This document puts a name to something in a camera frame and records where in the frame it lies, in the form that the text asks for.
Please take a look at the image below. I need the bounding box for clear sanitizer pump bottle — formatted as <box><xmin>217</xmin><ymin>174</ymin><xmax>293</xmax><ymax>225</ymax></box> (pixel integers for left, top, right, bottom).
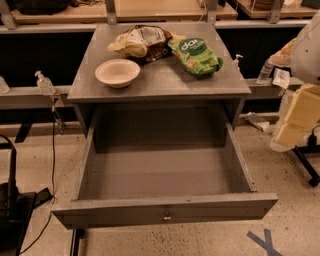
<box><xmin>35</xmin><ymin>71</ymin><xmax>56</xmax><ymax>96</ymax></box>

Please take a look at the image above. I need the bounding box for clear plastic bottle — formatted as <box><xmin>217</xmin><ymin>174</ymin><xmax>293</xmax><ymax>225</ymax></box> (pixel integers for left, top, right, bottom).
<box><xmin>257</xmin><ymin>59</ymin><xmax>274</xmax><ymax>84</ymax></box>

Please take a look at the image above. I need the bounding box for grey cabinet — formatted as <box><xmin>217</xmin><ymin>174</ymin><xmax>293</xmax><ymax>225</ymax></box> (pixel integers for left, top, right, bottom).
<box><xmin>68</xmin><ymin>22</ymin><xmax>250</xmax><ymax>133</ymax></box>

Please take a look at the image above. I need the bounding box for black stand base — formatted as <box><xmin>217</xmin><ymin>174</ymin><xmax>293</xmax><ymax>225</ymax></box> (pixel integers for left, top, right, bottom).
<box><xmin>0</xmin><ymin>135</ymin><xmax>53</xmax><ymax>256</ymax></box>

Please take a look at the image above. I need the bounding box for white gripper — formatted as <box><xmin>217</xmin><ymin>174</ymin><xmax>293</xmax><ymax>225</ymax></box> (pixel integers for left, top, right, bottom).
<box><xmin>270</xmin><ymin>84</ymin><xmax>320</xmax><ymax>152</ymax></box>

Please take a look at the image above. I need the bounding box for black cable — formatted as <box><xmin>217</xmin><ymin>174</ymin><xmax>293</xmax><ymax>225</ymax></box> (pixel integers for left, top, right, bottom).
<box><xmin>19</xmin><ymin>105</ymin><xmax>58</xmax><ymax>256</ymax></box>

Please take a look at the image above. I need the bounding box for black metal stand leg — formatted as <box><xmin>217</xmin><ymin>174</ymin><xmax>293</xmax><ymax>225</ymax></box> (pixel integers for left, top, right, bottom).
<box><xmin>293</xmin><ymin>124</ymin><xmax>320</xmax><ymax>187</ymax></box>

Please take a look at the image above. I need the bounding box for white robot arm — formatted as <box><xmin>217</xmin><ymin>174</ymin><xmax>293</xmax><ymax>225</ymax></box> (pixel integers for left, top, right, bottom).
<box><xmin>270</xmin><ymin>11</ymin><xmax>320</xmax><ymax>152</ymax></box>

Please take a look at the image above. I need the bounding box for yellow brown chip bag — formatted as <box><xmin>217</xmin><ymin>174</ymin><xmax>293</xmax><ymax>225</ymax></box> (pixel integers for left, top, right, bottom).
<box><xmin>107</xmin><ymin>25</ymin><xmax>185</xmax><ymax>63</ymax></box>

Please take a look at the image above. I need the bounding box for small white pump bottle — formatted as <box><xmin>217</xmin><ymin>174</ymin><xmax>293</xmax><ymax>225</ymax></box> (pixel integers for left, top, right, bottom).
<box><xmin>233</xmin><ymin>54</ymin><xmax>243</xmax><ymax>71</ymax></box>

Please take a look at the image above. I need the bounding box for green rice chip bag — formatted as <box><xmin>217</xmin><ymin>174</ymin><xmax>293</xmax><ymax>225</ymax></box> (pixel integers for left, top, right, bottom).
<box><xmin>168</xmin><ymin>36</ymin><xmax>223</xmax><ymax>78</ymax></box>

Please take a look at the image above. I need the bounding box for white paper bowl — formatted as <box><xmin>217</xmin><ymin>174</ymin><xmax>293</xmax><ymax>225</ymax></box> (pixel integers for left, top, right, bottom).
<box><xmin>95</xmin><ymin>59</ymin><xmax>140</xmax><ymax>88</ymax></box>

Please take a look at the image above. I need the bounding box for white paper packet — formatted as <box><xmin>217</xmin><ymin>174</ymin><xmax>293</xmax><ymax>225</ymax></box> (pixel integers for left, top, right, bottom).
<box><xmin>272</xmin><ymin>68</ymin><xmax>290</xmax><ymax>89</ymax></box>

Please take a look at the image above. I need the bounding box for clear bottle at left edge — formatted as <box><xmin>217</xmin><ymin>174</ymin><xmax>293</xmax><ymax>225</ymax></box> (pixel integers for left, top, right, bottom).
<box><xmin>0</xmin><ymin>76</ymin><xmax>10</xmax><ymax>94</ymax></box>

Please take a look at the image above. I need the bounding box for open grey top drawer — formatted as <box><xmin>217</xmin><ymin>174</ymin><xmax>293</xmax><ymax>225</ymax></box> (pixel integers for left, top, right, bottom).
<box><xmin>53</xmin><ymin>105</ymin><xmax>278</xmax><ymax>229</ymax></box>

